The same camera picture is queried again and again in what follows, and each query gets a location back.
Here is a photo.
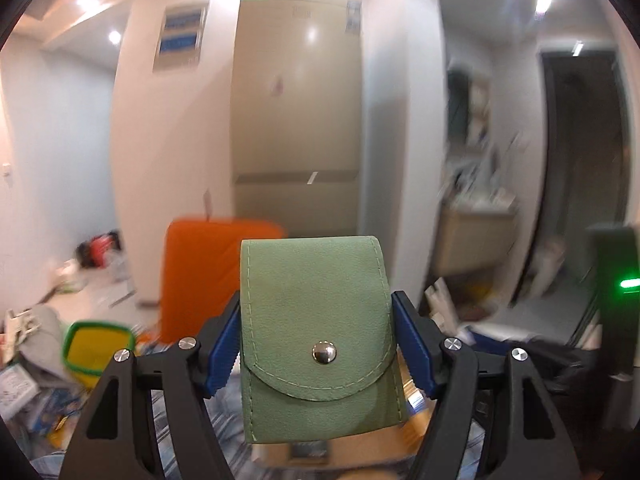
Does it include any green felt pouch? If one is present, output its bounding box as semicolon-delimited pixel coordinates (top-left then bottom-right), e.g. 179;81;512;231
240;236;407;444

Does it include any white trash bin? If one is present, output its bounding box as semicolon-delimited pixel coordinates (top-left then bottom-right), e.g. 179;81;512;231
525;237;566;299

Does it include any blue plaid shirt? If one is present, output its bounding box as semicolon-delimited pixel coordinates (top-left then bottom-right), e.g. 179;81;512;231
30;376;485;479

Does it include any yellow bin green rim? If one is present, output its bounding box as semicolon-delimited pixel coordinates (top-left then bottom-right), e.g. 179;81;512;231
62;320;136;389

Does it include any grey cloth pile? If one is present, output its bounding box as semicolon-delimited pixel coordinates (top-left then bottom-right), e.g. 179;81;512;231
1;304;66;378

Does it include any shallow cardboard box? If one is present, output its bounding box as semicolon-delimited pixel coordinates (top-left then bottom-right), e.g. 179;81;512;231
252;354;435;471

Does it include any beige bathroom vanity cabinet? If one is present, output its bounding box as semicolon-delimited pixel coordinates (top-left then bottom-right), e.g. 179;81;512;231
430;206;518;278

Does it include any red bag on floor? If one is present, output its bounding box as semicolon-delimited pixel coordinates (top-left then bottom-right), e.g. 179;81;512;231
75;230;122;269

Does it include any orange chair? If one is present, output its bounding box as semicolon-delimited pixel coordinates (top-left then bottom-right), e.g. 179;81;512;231
160;218;286;344

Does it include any bathroom mirror cabinet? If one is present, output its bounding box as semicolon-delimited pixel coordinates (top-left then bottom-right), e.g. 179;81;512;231
447;65;491;159

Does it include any beige refrigerator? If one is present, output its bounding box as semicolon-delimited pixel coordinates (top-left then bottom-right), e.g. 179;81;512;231
230;0;362;237

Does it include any wall electrical panel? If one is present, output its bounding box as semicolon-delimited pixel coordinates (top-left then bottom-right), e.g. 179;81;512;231
153;0;209;72

